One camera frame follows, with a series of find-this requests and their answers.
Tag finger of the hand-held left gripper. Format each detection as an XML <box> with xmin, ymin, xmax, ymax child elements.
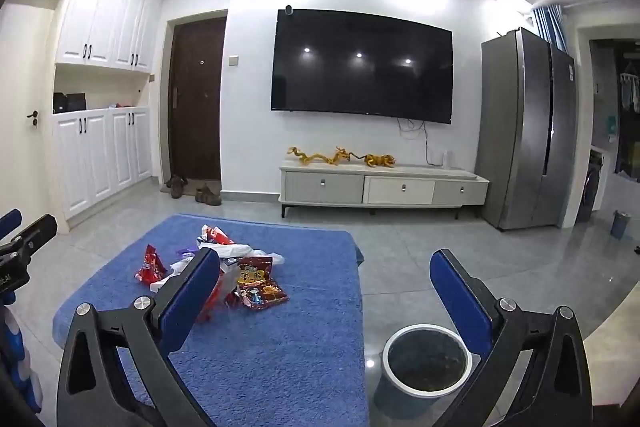
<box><xmin>0</xmin><ymin>209</ymin><xmax>24</xmax><ymax>238</ymax></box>
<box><xmin>0</xmin><ymin>214</ymin><xmax>58</xmax><ymax>260</ymax></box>

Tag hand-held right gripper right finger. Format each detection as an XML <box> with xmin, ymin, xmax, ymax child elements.
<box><xmin>429</xmin><ymin>248</ymin><xmax>593</xmax><ymax>427</ymax></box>

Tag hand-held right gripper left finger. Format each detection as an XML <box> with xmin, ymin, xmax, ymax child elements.
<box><xmin>56</xmin><ymin>247</ymin><xmax>223</xmax><ymax>427</ymax></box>

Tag white round waste bin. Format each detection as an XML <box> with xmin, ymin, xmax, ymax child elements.
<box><xmin>382</xmin><ymin>323</ymin><xmax>473</xmax><ymax>400</ymax></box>

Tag person's left forearm striped sleeve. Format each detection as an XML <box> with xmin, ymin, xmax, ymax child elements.
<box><xmin>0</xmin><ymin>301</ymin><xmax>45</xmax><ymax>414</ymax></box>

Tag clear crumpled plastic wrapper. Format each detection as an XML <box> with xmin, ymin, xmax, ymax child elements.
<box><xmin>149</xmin><ymin>258</ymin><xmax>195</xmax><ymax>293</ymax></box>

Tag small red snack packet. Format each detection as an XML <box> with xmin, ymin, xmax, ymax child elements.
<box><xmin>134</xmin><ymin>244</ymin><xmax>168</xmax><ymax>284</ymax></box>

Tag dark red snack packet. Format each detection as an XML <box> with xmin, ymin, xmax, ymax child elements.
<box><xmin>236</xmin><ymin>255</ymin><xmax>275</xmax><ymax>290</ymax></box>

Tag colourful snack packet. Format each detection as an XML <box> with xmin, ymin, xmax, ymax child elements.
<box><xmin>239</xmin><ymin>282</ymin><xmax>290</xmax><ymax>309</ymax></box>

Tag blue terry table cloth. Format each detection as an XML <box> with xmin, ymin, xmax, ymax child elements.
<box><xmin>52</xmin><ymin>214</ymin><xmax>366</xmax><ymax>427</ymax></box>

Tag doormat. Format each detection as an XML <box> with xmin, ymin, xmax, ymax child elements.
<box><xmin>160</xmin><ymin>179</ymin><xmax>221</xmax><ymax>198</ymax></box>

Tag white room door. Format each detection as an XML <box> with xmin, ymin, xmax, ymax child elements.
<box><xmin>0</xmin><ymin>2</ymin><xmax>56</xmax><ymax>238</ymax></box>

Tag golden tiger ornament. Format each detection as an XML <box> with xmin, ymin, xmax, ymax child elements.
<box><xmin>362</xmin><ymin>153</ymin><xmax>397</xmax><ymax>170</ymax></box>

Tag white television stand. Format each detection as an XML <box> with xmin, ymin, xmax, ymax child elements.
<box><xmin>279</xmin><ymin>159</ymin><xmax>490</xmax><ymax>220</ymax></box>

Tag small grey bin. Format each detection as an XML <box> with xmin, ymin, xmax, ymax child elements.
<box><xmin>610</xmin><ymin>209</ymin><xmax>631</xmax><ymax>240</ymax></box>

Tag silver refrigerator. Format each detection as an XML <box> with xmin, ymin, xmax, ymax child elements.
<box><xmin>474</xmin><ymin>27</ymin><xmax>577</xmax><ymax>232</ymax></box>

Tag dark brown entrance door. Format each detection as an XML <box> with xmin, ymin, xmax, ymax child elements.
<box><xmin>168</xmin><ymin>17</ymin><xmax>228</xmax><ymax>182</ymax></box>

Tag golden dragon ornament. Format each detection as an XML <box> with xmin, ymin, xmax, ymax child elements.
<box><xmin>286</xmin><ymin>146</ymin><xmax>362</xmax><ymax>168</ymax></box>

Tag blue curtain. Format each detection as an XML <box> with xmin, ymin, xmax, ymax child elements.
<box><xmin>530</xmin><ymin>4</ymin><xmax>568</xmax><ymax>52</ymax></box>

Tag television cable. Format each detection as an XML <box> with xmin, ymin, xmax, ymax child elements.
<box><xmin>397</xmin><ymin>117</ymin><xmax>446</xmax><ymax>168</ymax></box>

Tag white wall cabinet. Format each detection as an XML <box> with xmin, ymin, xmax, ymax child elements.
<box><xmin>55</xmin><ymin>0</ymin><xmax>163</xmax><ymax>74</ymax></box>

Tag wall-mounted black television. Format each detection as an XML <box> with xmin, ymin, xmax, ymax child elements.
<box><xmin>270</xmin><ymin>9</ymin><xmax>454</xmax><ymax>124</ymax></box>

